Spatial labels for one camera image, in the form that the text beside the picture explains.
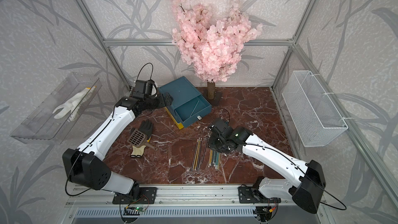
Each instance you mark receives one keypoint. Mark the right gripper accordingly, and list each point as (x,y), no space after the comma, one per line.
(210,140)

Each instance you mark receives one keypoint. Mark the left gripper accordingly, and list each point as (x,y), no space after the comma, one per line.
(162,102)

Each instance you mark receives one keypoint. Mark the teal yellow drawer box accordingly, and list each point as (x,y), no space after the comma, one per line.
(182,91)

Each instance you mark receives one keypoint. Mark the teal top drawer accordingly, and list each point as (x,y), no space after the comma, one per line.
(192,111)

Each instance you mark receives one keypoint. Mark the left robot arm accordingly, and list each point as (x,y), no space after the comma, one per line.
(84,165)

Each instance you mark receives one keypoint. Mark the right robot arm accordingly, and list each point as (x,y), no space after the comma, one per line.
(303,182)

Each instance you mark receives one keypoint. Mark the dark grey pencil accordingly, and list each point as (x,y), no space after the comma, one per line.
(203,151)

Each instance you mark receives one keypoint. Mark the brown slotted spatula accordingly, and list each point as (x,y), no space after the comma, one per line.
(139,139)

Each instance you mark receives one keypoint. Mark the pink blossom artificial tree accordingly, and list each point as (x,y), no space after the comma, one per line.
(213,48)

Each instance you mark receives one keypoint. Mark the white glove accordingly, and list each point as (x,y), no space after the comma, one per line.
(72,105)

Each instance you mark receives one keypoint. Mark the left circuit board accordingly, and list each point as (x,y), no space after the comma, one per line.
(134,210)

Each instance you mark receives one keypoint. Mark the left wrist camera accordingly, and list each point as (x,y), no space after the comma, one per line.
(144,89)

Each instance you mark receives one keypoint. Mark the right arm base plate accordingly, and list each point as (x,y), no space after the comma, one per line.
(258,194)

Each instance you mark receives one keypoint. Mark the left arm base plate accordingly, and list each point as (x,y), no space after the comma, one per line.
(143,195)

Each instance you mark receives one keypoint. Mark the white wire mesh basket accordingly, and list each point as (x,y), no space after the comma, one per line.
(316,118)

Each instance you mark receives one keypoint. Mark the clear acrylic wall tray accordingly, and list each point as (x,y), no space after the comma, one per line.
(52,121)

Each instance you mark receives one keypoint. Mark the aluminium front rail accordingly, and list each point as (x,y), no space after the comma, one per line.
(170,195)

